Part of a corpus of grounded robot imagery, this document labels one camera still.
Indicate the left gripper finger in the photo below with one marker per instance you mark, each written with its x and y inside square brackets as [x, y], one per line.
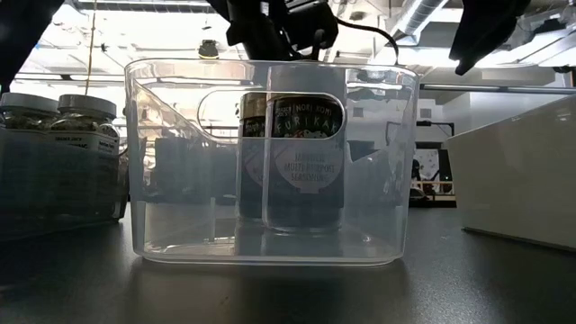
[270, 45]

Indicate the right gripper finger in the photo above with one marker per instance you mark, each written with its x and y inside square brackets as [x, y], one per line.
[486, 31]

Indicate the pale-lid furikake jar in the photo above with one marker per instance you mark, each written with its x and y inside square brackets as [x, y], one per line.
[249, 157]

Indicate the brown-lid furikake jar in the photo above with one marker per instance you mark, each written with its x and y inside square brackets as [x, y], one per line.
[306, 180]

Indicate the white-lid glass spice jar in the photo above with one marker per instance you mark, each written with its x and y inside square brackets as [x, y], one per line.
[85, 104]
[27, 102]

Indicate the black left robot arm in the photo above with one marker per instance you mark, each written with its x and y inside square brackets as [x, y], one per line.
[22, 31]

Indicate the black and yellow hanging device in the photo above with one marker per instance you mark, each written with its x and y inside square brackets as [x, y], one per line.
[208, 49]

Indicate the dark cabinet with green light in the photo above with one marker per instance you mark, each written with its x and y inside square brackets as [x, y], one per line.
[445, 164]

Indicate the frosted white plastic bin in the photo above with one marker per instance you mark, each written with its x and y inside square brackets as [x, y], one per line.
[517, 180]

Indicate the smoky clear plastic bin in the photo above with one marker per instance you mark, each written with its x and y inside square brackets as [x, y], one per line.
[45, 189]

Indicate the grey horizontal rail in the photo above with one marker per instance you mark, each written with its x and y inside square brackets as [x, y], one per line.
[517, 89]

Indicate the silver ceiling duct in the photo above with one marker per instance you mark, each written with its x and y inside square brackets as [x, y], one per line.
[418, 18]

